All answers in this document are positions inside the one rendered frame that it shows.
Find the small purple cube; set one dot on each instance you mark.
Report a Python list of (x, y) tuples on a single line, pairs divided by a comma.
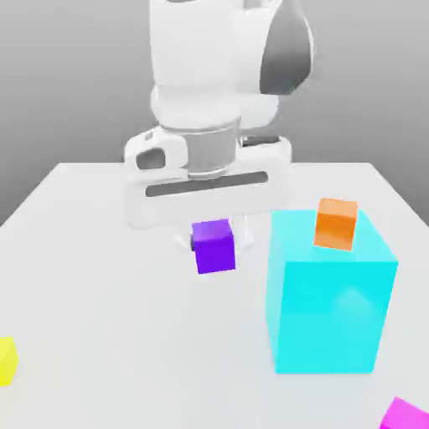
[(214, 251)]

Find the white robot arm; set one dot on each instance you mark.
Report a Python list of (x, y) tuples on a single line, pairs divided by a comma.
[(201, 60)]

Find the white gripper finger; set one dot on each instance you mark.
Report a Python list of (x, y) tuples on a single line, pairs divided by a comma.
[(242, 231), (184, 242)]

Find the small orange cube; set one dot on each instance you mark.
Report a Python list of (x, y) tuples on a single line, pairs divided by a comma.
[(335, 224)]

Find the small yellow cube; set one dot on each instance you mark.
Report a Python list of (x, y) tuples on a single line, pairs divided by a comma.
[(6, 362)]

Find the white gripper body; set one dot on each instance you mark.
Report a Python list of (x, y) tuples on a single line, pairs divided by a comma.
[(161, 209)]

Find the large cyan box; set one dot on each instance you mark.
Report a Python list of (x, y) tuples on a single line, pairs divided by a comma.
[(328, 311)]

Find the small magenta cube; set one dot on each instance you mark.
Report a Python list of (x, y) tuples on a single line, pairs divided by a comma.
[(407, 417)]

